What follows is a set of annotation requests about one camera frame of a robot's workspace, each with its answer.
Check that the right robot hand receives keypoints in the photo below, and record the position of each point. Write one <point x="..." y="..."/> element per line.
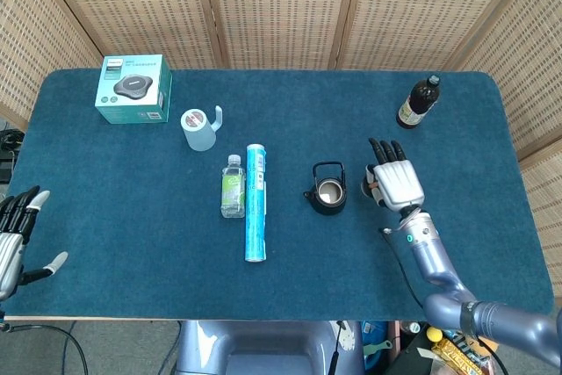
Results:
<point x="397" y="182"/>

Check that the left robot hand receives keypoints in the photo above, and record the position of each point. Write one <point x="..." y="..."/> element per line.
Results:
<point x="9" y="243"/>

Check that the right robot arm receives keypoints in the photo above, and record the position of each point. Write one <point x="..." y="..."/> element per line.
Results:
<point x="443" y="269"/>

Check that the black cast iron teapot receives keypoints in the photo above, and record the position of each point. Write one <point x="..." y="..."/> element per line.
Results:
<point x="327" y="190"/>

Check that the dark brown glass bottle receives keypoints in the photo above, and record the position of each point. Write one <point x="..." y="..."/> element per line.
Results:
<point x="417" y="105"/>

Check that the light blue cling film roll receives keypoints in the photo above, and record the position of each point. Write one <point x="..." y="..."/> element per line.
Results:
<point x="256" y="204"/>

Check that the yellow plush toy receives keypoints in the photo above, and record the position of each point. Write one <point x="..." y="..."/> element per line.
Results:
<point x="434" y="334"/>

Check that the clear water bottle green label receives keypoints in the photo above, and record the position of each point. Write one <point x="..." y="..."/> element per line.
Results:
<point x="232" y="190"/>

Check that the blue table mat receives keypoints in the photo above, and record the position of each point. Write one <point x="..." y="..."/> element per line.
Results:
<point x="175" y="261"/>

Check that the black bag with clutter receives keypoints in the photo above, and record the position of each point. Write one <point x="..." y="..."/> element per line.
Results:
<point x="421" y="355"/>

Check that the teal speaker product box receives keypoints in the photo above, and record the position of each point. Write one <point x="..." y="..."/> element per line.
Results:
<point x="131" y="89"/>

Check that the woven bamboo folding screen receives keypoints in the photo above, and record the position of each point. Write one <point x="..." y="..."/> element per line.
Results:
<point x="281" y="6"/>

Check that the grey robot torso base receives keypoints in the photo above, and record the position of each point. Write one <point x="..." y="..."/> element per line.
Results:
<point x="268" y="348"/>

